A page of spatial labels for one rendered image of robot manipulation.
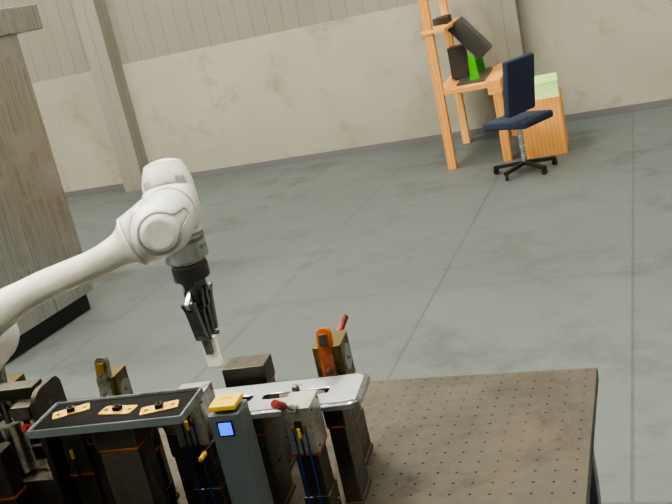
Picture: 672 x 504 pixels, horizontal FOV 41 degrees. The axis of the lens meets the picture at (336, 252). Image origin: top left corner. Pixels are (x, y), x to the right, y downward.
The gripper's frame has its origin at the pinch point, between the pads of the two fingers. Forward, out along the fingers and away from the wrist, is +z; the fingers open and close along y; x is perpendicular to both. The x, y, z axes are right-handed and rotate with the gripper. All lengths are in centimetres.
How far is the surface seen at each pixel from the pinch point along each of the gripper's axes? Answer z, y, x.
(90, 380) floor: 128, 295, 217
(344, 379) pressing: 27.3, 38.6, -15.6
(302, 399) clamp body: 21.2, 17.1, -10.9
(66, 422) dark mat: 11.3, -3.0, 36.6
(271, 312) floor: 128, 375, 121
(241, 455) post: 22.9, -3.5, -1.9
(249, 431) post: 19.2, 0.0, -3.5
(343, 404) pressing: 27.1, 24.3, -18.1
